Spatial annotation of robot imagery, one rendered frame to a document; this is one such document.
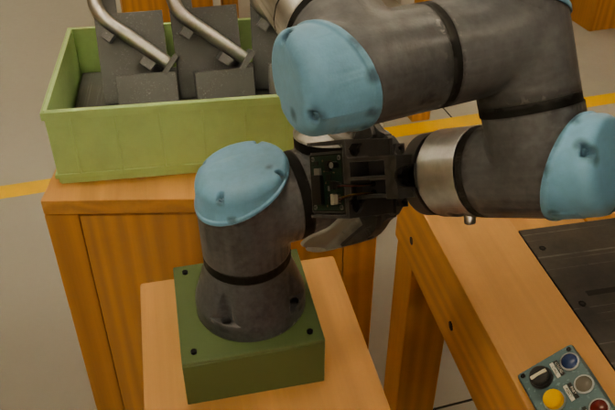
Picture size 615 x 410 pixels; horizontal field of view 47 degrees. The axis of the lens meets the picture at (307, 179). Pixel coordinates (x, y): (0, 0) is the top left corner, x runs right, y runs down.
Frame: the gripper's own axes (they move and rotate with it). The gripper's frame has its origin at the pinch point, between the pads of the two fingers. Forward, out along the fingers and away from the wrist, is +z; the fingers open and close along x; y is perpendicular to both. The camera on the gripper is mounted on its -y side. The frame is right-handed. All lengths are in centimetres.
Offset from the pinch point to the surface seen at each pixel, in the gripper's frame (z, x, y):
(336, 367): 14.9, 26.8, -15.9
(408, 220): 27, 9, -46
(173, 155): 70, -6, -24
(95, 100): 96, -20, -19
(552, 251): 2, 14, -51
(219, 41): 72, -31, -38
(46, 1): 381, -117, -119
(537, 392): -10.0, 28.0, -26.7
